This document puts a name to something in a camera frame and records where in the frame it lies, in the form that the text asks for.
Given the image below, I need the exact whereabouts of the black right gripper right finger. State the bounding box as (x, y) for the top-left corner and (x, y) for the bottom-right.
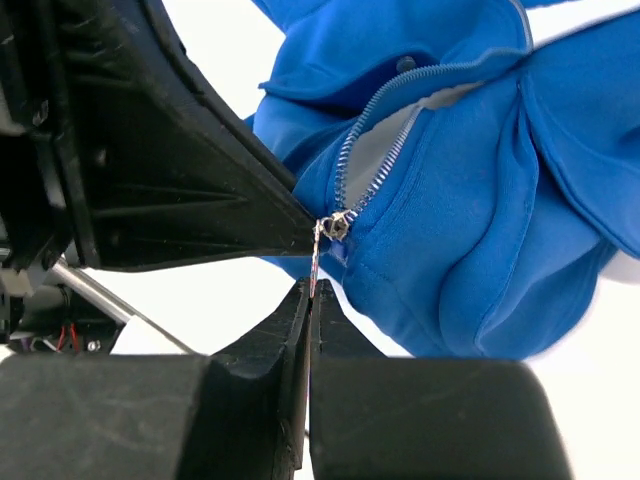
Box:
(310, 280), (385, 358)

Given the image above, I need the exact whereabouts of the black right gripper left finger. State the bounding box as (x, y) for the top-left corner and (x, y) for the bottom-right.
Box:
(209, 280), (311, 479)

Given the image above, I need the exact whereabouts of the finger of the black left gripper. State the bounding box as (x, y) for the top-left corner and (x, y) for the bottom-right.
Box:
(49, 1), (314, 272)

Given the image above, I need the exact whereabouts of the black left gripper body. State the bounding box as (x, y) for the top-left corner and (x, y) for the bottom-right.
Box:
(1, 1), (100, 277)

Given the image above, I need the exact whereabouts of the blue zip-up jacket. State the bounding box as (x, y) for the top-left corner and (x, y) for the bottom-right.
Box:
(250, 1), (639, 359)

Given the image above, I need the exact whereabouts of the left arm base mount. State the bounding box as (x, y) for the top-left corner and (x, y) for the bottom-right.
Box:
(1, 260), (194, 354)

